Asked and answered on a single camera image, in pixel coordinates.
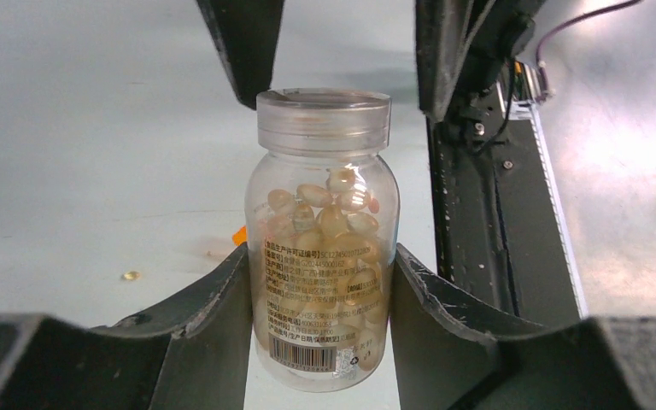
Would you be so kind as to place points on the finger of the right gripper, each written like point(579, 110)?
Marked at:
point(245, 35)
point(461, 45)

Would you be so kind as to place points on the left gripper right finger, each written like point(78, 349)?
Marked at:
point(453, 351)

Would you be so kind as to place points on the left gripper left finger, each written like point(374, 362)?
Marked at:
point(189, 351)

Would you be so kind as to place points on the orange pill organizer box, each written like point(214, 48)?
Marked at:
point(240, 236)

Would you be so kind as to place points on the clear pill bottle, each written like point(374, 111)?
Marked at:
point(322, 210)

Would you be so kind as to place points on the small pill on table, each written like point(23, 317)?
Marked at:
point(131, 276)

